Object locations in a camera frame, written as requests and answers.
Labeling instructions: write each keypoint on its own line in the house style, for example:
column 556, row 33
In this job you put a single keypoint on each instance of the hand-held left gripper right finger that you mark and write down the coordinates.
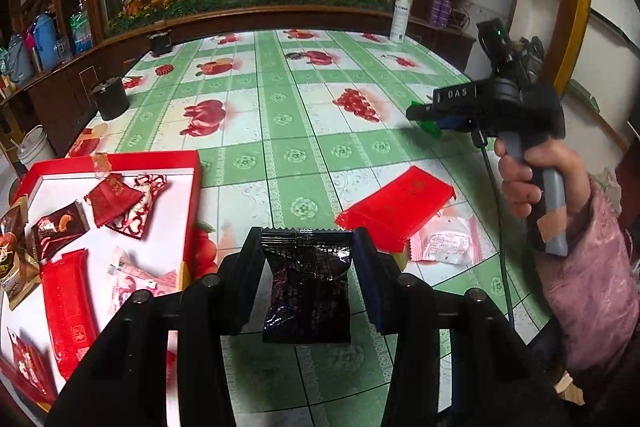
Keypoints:
column 371, row 279

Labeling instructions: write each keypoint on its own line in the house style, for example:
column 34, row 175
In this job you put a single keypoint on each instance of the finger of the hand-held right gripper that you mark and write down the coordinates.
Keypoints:
column 434, row 128
column 419, row 112

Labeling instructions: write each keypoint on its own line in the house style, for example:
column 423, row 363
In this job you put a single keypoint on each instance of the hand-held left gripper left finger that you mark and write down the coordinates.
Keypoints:
column 254, row 274

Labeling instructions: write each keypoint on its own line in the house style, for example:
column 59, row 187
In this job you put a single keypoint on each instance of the black snack packet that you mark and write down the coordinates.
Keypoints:
column 305, row 292

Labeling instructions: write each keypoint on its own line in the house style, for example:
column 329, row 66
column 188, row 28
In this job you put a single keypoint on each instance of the red gift box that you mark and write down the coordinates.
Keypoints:
column 170, row 232

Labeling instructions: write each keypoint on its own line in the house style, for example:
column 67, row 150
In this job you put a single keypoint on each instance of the pink patterned snack packet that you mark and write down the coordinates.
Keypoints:
column 135, row 283

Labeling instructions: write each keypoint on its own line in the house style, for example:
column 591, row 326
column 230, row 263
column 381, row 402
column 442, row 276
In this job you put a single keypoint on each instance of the red white patterned snack packet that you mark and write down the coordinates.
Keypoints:
column 145, row 214

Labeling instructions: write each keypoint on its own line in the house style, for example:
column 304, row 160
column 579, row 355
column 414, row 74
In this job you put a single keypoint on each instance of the red gold-lettered snack packet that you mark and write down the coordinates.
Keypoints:
column 111, row 202

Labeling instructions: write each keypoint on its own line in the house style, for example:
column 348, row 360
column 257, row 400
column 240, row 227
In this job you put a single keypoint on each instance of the dark red nut snack packet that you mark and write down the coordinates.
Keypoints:
column 57, row 231

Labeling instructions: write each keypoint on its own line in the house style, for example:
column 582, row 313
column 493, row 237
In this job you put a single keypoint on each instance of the brown snack packet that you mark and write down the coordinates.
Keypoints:
column 10, row 249

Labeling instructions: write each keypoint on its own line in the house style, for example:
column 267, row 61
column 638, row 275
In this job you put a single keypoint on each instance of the person's right forearm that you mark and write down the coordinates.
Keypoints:
column 592, row 297

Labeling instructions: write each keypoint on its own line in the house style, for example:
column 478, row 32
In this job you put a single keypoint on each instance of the person's right hand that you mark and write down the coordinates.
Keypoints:
column 530, row 179

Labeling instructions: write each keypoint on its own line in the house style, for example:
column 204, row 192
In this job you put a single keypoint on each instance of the thick red snack packet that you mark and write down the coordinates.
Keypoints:
column 400, row 207

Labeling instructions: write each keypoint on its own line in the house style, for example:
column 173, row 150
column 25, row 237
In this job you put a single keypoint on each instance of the pale pink snack packet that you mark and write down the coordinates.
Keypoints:
column 445, row 245

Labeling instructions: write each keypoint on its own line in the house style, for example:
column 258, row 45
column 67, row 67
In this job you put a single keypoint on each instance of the white spray bottle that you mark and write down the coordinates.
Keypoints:
column 400, row 18

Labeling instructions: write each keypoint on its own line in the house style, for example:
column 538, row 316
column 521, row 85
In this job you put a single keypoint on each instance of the purple bottle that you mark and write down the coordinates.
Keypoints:
column 438, row 10
column 447, row 12

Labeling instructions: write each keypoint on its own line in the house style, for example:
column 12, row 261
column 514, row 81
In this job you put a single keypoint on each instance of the green fruit-print tablecloth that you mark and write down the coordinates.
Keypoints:
column 310, row 117

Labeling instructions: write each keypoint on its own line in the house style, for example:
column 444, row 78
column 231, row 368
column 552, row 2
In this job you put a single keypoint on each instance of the black cup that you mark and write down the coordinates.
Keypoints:
column 110, row 98
column 160, row 43

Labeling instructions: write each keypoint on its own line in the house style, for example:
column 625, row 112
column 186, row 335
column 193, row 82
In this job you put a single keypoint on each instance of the white plastic bucket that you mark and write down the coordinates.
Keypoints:
column 35, row 148

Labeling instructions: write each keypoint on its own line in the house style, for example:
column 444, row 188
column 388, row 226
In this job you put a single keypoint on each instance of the green-label water bottle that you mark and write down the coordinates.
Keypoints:
column 80, row 32

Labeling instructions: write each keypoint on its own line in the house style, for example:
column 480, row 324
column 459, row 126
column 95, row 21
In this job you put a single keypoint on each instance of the blue thermos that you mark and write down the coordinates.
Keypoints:
column 45, row 40

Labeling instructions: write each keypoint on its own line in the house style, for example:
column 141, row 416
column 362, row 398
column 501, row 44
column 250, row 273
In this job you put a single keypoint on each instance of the grey kettle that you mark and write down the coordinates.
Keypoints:
column 17, row 59

